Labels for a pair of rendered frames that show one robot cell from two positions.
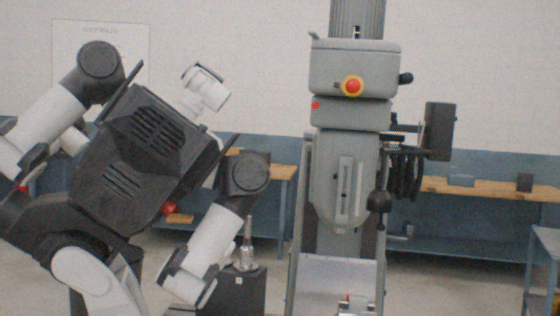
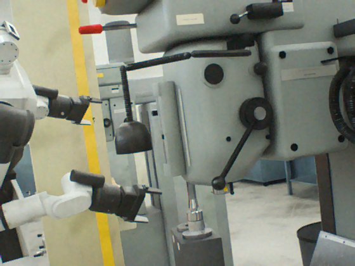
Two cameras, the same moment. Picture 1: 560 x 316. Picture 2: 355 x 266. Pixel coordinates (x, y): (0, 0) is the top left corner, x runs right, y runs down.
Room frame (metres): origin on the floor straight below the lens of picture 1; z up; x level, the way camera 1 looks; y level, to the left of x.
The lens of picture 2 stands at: (1.09, -1.22, 1.49)
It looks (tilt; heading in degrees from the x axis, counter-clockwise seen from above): 3 degrees down; 64
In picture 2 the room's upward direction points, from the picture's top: 8 degrees counter-clockwise
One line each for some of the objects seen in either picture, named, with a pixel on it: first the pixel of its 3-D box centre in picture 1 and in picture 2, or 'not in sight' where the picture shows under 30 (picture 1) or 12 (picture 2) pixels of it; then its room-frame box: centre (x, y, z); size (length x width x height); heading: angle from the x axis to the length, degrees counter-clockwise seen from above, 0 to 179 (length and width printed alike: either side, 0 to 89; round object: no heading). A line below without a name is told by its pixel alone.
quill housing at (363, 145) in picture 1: (345, 175); (214, 111); (1.69, -0.22, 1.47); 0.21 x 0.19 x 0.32; 83
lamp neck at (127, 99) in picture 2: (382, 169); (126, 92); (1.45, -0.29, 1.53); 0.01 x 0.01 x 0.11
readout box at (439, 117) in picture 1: (439, 130); not in sight; (1.94, -0.59, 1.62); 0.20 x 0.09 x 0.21; 173
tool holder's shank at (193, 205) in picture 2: (247, 232); (191, 192); (1.76, 0.09, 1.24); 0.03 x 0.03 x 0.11
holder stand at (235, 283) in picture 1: (231, 290); (198, 259); (1.78, 0.14, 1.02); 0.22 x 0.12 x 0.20; 73
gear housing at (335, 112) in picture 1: (350, 111); (217, 20); (1.73, -0.22, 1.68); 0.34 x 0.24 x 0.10; 173
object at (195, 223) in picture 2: (246, 257); (195, 222); (1.76, 0.09, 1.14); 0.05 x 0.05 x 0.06
